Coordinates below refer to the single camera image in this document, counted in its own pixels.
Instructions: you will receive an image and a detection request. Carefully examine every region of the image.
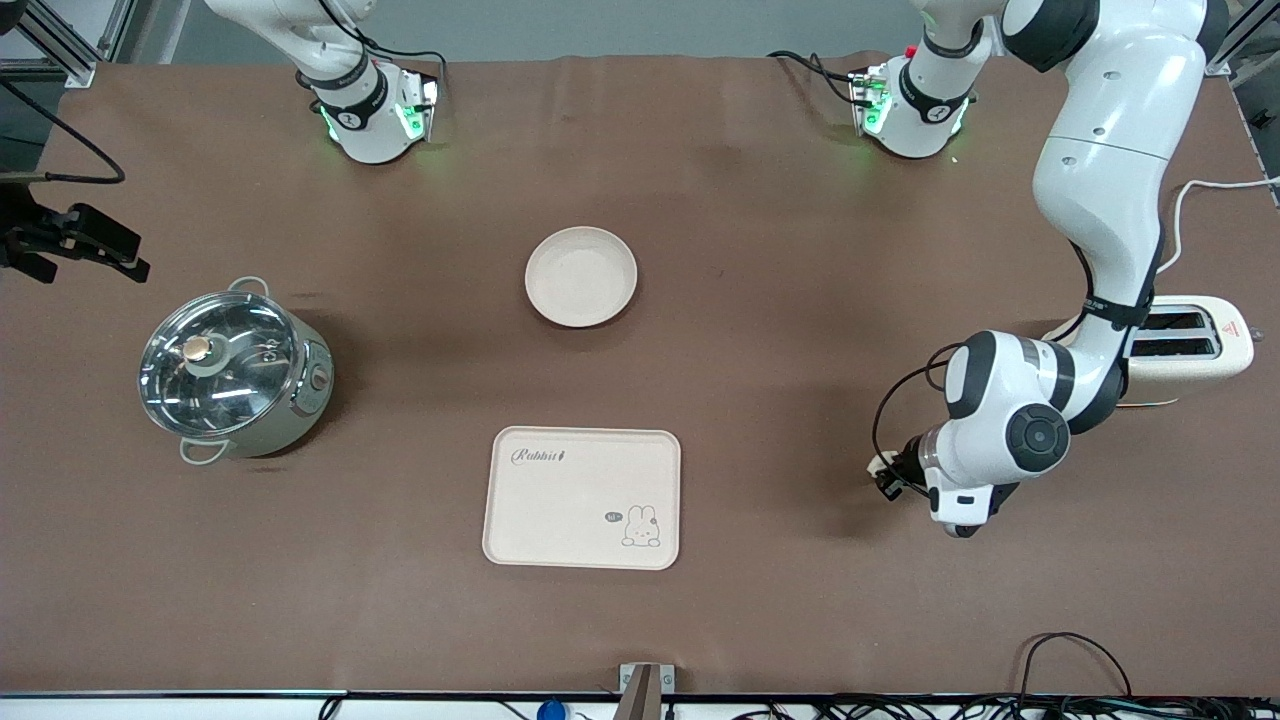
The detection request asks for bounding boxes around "round cream plate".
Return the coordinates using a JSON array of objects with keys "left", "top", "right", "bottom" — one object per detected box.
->
[{"left": 525, "top": 227, "right": 639, "bottom": 329}]

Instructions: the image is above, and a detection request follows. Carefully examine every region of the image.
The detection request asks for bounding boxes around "glass pot lid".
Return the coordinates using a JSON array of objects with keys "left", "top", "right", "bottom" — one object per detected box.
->
[{"left": 138, "top": 290, "right": 301, "bottom": 439}]

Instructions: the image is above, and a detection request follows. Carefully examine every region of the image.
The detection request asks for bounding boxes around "brown table mat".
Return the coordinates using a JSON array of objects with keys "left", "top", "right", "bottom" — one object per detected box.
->
[{"left": 0, "top": 55, "right": 1280, "bottom": 696}]

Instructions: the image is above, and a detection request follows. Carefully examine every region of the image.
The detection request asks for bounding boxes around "pale green electric pot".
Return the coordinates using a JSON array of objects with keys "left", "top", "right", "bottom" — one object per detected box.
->
[{"left": 138, "top": 277, "right": 336, "bottom": 466}]

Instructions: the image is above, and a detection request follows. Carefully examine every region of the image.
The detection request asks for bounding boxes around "cream two-slot toaster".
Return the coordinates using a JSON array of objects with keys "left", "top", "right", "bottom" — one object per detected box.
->
[{"left": 1040, "top": 295, "right": 1263, "bottom": 408}]

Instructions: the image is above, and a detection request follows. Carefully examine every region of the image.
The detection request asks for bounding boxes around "cream rabbit print tray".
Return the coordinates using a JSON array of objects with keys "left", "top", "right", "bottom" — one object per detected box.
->
[{"left": 482, "top": 427, "right": 682, "bottom": 571}]

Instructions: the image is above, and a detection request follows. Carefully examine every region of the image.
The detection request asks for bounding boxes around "aluminium frame profile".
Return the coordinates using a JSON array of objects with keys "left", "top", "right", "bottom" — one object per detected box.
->
[
  {"left": 1205, "top": 0, "right": 1280, "bottom": 76},
  {"left": 0, "top": 0, "right": 131, "bottom": 89}
]

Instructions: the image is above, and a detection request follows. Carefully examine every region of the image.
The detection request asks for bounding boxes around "black looped cable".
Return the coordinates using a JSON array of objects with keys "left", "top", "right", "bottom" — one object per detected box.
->
[{"left": 1020, "top": 632, "right": 1133, "bottom": 701}]

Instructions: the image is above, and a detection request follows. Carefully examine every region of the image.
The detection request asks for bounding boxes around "grey metal bracket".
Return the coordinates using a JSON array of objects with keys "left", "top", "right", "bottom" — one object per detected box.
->
[{"left": 619, "top": 663, "right": 675, "bottom": 720}]

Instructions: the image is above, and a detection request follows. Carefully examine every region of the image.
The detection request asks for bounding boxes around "white toaster power cable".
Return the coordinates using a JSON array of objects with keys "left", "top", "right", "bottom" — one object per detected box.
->
[{"left": 1158, "top": 176, "right": 1280, "bottom": 273}]

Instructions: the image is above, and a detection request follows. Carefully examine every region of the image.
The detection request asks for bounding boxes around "black right base cable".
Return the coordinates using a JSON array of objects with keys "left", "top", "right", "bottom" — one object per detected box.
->
[{"left": 370, "top": 38, "right": 448, "bottom": 101}]

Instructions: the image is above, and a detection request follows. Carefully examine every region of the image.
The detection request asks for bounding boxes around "black base cable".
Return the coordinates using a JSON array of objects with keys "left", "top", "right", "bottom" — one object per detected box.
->
[
  {"left": 370, "top": 38, "right": 448, "bottom": 101},
  {"left": 768, "top": 50, "right": 863, "bottom": 106}
]

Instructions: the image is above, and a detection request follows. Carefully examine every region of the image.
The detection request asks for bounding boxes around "black left base cable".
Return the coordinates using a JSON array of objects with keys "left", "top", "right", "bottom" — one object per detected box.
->
[{"left": 768, "top": 50, "right": 863, "bottom": 106}]

